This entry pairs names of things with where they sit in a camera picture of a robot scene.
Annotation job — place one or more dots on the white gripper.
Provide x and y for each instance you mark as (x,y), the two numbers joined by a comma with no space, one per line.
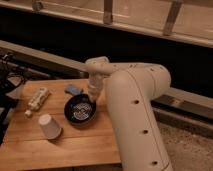
(95,86)

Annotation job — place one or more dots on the dark ceramic bowl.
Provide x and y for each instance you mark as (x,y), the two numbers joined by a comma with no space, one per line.
(79,109)

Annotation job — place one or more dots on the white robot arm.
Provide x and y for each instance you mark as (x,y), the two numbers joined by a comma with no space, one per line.
(129,89)

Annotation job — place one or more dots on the blue sponge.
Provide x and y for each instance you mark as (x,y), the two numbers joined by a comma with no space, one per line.
(73,90)

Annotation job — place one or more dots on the wooden cutting board table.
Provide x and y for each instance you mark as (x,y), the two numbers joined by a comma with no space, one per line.
(25,147)

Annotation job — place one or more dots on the white plastic bottle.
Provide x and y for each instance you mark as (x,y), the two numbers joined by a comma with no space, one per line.
(37,100)

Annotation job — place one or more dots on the white paper cup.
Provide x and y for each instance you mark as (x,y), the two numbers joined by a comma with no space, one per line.
(49,126)

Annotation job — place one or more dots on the black equipment on left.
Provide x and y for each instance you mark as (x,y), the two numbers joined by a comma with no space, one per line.
(9,81)

